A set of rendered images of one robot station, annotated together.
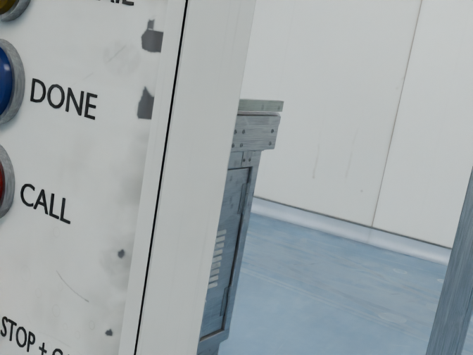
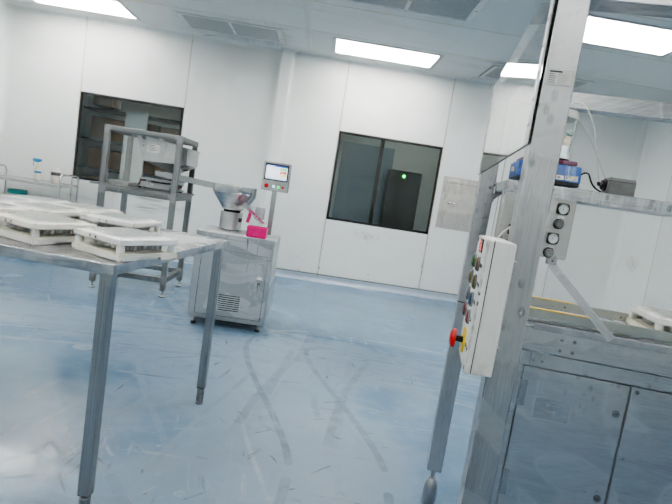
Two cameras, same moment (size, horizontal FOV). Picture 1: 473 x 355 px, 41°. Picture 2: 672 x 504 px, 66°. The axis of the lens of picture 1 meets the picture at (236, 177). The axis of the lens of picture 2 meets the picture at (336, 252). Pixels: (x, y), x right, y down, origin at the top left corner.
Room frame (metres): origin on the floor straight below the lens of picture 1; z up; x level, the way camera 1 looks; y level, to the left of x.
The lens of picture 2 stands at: (-0.46, -0.74, 1.21)
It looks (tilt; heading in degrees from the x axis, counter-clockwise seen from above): 6 degrees down; 66
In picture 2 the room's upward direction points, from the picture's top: 9 degrees clockwise
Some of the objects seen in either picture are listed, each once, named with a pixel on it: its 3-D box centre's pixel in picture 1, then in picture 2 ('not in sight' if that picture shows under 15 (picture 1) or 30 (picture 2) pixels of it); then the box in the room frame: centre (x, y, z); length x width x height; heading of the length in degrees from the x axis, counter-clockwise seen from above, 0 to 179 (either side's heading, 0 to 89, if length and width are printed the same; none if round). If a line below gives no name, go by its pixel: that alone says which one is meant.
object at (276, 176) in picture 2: not in sight; (273, 199); (0.81, 3.61, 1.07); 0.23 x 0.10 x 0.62; 159
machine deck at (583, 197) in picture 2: not in sight; (590, 200); (1.06, 0.59, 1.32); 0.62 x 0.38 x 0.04; 147
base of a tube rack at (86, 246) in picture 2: not in sight; (125, 250); (-0.39, 1.20, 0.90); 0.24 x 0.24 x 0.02; 37
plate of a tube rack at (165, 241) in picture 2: not in sight; (127, 236); (-0.39, 1.20, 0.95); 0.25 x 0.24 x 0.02; 37
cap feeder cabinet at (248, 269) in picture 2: not in sight; (235, 276); (0.57, 3.55, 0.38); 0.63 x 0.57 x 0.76; 159
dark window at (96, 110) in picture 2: not in sight; (128, 143); (-0.32, 6.65, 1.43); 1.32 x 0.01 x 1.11; 159
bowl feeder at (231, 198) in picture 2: not in sight; (240, 209); (0.54, 3.62, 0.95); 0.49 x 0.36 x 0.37; 159
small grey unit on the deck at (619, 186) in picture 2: not in sight; (615, 187); (1.07, 0.51, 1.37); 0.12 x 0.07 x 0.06; 147
